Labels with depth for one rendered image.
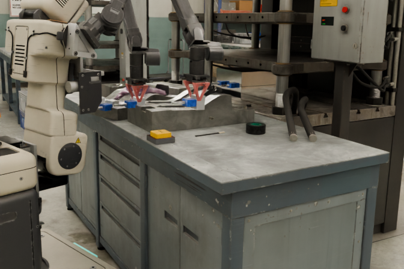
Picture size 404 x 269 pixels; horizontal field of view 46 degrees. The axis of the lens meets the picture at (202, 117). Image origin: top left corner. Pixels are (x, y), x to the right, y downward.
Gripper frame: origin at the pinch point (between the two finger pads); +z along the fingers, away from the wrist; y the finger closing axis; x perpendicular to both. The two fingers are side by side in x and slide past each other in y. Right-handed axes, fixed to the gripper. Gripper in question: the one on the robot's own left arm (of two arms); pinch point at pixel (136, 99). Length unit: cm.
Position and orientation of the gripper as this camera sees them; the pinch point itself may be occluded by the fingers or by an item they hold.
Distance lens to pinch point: 206.9
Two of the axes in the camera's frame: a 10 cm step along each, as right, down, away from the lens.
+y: -4.9, -1.7, 8.5
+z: -0.1, 9.8, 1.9
